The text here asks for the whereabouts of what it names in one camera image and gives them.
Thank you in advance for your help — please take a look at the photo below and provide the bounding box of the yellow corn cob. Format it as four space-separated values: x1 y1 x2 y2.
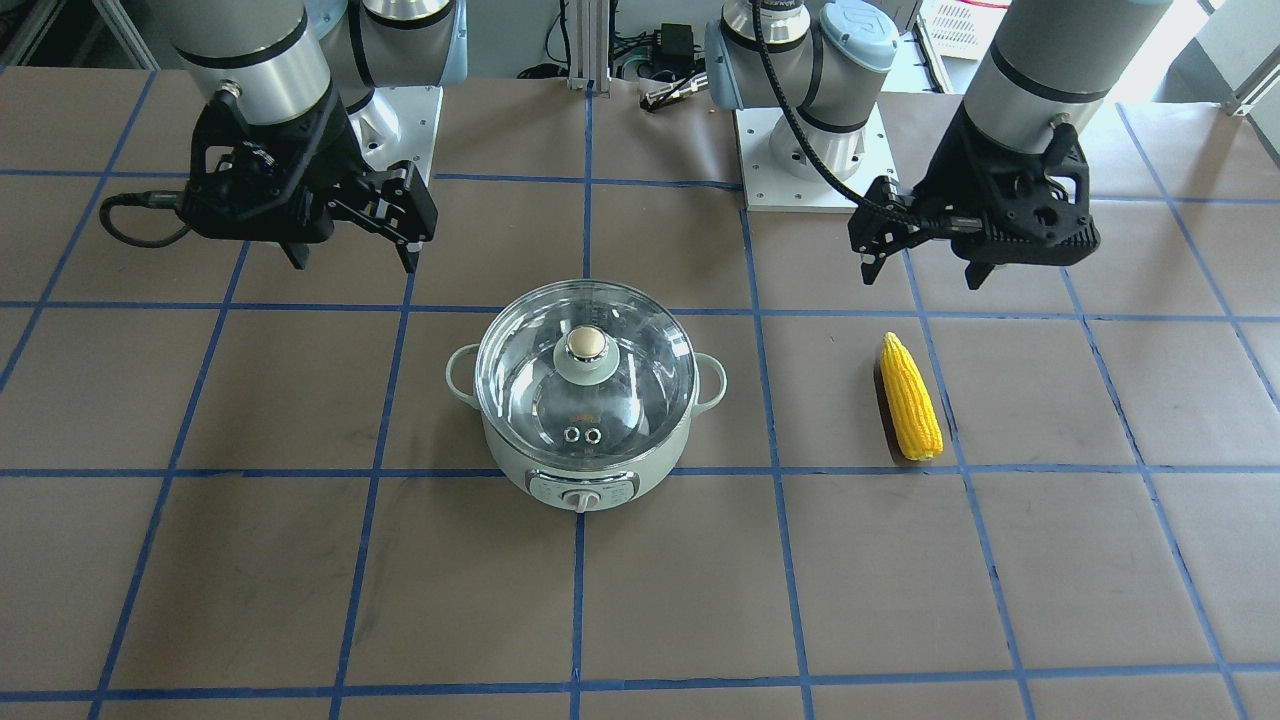
879 332 945 462

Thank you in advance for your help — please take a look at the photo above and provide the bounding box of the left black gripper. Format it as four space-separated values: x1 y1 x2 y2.
847 108 1101 291

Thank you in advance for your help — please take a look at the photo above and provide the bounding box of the pale green electric pot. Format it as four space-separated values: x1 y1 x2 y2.
445 281 728 514

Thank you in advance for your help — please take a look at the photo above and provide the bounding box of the glass pot lid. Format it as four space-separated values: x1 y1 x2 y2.
474 279 698 468

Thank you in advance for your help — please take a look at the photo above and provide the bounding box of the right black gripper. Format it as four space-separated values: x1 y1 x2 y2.
180 95 439 275

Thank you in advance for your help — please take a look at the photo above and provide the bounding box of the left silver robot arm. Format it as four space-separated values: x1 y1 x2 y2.
705 1 1169 290

